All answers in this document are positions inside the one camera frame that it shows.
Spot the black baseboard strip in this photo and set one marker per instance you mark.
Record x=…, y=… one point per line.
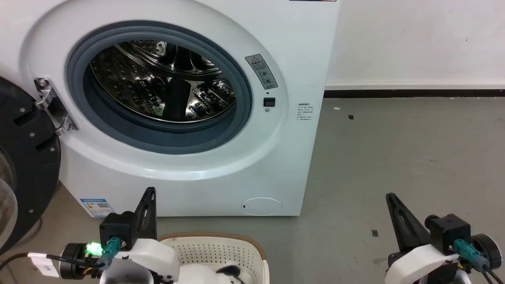
x=414, y=93

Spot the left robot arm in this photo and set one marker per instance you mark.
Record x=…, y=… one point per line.
x=77, y=258

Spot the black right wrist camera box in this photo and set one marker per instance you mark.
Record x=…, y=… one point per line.
x=449, y=230

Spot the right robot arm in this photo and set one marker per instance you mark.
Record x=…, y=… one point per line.
x=489, y=250

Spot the black and white plush toy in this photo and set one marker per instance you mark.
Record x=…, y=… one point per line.
x=201, y=276

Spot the grey rubber door gasket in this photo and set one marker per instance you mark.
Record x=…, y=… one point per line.
x=118, y=134

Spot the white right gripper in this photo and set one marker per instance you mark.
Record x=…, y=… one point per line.
x=418, y=264

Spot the white front-load washing machine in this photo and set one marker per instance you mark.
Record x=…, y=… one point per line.
x=276, y=157

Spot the black door latch socket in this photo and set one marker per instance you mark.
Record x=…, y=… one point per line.
x=269, y=102

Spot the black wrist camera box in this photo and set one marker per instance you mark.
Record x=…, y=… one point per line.
x=449, y=230
x=116, y=227

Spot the blue energy label sticker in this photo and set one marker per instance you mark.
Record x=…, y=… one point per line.
x=96, y=207

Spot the metal door hinge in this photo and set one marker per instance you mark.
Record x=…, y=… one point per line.
x=49, y=98

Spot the stainless steel washing machine drum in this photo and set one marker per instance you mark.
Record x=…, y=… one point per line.
x=158, y=86

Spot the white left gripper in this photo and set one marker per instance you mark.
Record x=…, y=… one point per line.
x=154, y=260

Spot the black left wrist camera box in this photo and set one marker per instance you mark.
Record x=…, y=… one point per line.
x=116, y=227

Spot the black washing machine door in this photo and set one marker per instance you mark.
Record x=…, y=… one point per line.
x=31, y=157

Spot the grey warning sticker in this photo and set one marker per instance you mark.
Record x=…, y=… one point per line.
x=261, y=71

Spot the cream perforated laundry basket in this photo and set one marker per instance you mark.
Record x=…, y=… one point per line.
x=221, y=248

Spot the oval filter cover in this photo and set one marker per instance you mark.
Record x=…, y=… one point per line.
x=261, y=206

